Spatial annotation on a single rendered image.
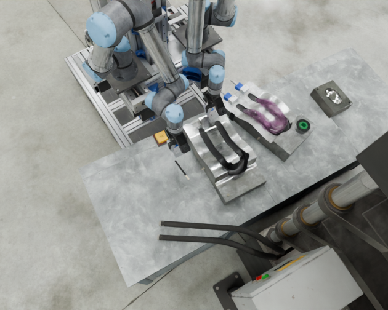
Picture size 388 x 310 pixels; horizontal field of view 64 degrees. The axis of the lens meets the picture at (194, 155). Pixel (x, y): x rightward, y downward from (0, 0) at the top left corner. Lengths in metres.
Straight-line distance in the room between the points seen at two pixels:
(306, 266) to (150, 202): 0.94
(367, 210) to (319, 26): 2.98
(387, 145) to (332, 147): 1.32
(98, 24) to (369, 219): 1.09
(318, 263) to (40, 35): 3.33
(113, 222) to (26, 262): 1.13
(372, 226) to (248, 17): 2.98
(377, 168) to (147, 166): 1.28
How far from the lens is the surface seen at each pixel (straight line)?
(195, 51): 1.58
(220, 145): 1.74
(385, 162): 0.74
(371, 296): 1.34
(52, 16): 3.89
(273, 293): 1.01
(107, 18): 1.23
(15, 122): 3.18
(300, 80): 2.22
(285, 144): 1.80
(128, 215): 1.71
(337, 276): 1.08
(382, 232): 1.09
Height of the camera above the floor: 2.44
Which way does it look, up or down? 66 degrees down
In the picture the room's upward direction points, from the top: 5 degrees clockwise
